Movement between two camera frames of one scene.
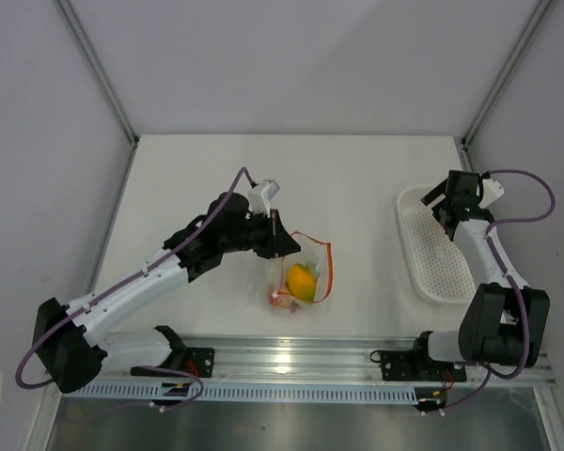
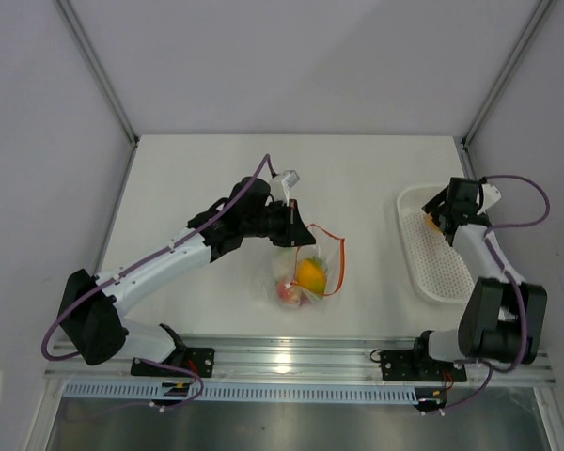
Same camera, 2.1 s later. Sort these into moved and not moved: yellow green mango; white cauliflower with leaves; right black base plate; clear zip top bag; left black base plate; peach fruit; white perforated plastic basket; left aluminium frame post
Moved: white cauliflower with leaves; yellow green mango; clear zip top bag; peach fruit
Not moved: white perforated plastic basket; left aluminium frame post; right black base plate; left black base plate
